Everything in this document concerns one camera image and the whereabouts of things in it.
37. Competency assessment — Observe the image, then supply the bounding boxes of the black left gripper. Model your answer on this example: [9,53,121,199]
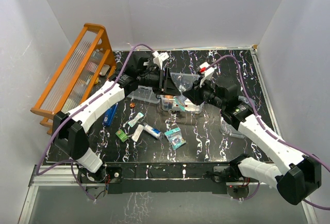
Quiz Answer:
[138,67,180,96]

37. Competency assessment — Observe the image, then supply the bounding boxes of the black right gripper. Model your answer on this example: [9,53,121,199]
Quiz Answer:
[184,76,225,110]

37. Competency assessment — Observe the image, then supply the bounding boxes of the clear first aid box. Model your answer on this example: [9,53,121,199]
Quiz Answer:
[160,73,204,114]

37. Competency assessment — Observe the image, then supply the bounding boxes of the white blue ointment tube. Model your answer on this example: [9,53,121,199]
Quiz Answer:
[143,124,161,139]

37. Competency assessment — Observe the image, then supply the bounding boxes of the long white teal sachet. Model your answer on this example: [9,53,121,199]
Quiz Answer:
[131,124,144,142]

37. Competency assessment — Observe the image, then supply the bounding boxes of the brown bottle orange cap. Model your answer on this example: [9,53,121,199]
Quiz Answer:
[164,95,173,104]

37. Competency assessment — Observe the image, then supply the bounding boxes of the teal clear zip bag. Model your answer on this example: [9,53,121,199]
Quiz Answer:
[171,73,200,93]

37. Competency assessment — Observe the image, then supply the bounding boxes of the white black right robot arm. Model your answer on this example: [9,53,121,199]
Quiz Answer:
[183,78,322,205]

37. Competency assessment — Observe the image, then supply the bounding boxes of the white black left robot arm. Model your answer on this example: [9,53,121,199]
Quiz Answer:
[53,57,180,182]

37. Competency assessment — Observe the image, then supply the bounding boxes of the clear plastic divider tray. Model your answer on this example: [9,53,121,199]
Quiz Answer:
[127,86,160,104]

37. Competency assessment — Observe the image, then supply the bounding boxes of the clear plastic box lid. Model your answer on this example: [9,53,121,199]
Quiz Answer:
[219,95,255,139]

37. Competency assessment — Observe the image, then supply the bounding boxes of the small green packet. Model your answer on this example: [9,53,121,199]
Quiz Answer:
[115,129,129,143]

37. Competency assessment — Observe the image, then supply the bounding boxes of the orange wooden rack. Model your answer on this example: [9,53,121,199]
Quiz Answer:
[30,23,117,135]

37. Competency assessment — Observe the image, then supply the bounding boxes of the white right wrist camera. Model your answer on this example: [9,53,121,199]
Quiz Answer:
[199,63,214,87]

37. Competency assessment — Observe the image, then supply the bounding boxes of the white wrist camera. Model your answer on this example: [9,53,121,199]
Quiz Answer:
[152,51,170,69]
[199,63,214,87]

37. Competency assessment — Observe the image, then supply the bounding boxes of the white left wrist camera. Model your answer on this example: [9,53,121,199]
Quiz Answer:
[152,51,170,69]

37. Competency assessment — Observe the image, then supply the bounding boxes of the aluminium frame rail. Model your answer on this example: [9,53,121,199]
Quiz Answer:
[18,51,319,224]

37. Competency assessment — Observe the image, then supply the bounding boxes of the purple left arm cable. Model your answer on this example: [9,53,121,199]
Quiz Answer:
[35,43,155,201]

